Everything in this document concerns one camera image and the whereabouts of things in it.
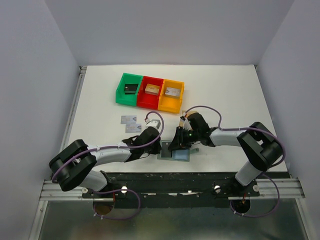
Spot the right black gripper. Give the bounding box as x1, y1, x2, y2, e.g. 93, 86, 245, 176
167, 126, 200, 151

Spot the green leather card holder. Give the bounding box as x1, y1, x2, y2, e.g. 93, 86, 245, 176
157, 140, 200, 162

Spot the silver credit card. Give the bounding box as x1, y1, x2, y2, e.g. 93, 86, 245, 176
120, 115, 137, 125
125, 123, 142, 134

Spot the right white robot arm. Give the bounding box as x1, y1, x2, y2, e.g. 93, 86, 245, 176
168, 112, 285, 196

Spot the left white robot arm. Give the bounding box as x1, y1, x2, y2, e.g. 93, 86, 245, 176
48, 126, 161, 198

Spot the silver card stack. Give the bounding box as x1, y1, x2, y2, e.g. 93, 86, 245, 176
164, 87, 181, 99

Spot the copper card stack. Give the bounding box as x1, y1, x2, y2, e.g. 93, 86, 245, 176
144, 83, 160, 96

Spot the black card stack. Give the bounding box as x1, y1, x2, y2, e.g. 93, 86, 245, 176
124, 84, 139, 95

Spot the yellow plastic bin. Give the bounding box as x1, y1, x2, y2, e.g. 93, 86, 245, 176
157, 79, 185, 114

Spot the red plastic bin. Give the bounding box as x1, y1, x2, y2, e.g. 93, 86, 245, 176
136, 76, 164, 110

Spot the green plastic bin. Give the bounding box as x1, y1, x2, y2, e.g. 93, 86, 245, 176
115, 73, 143, 107

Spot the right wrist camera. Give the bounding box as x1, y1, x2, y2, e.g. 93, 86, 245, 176
179, 114, 192, 130

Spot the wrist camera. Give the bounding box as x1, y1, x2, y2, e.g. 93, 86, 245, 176
145, 119, 161, 130
179, 114, 192, 130

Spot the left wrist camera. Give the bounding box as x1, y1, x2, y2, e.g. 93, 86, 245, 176
145, 119, 161, 130

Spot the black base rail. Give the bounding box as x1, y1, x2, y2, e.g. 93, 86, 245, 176
82, 172, 260, 209

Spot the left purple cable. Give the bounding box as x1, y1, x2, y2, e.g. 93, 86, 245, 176
51, 110, 165, 221

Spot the aluminium frame rail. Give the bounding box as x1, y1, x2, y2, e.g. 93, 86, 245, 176
27, 65, 88, 240

